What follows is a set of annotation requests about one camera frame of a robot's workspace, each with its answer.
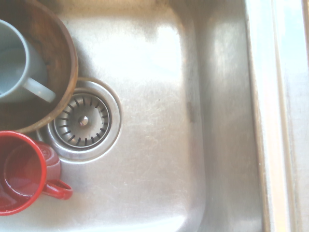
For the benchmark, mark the stainless steel kitchen sink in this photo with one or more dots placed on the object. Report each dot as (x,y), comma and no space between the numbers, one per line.
(157,145)

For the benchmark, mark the metal sink drain strainer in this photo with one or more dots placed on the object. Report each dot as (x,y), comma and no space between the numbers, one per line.
(84,120)

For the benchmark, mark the red ceramic mug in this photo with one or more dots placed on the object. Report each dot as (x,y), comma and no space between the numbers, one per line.
(21,169)

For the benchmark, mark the grey ceramic mug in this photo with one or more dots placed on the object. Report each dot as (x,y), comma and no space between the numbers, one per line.
(14,60)

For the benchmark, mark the brown wooden bowl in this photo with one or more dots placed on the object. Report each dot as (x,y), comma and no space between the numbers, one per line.
(58,48)

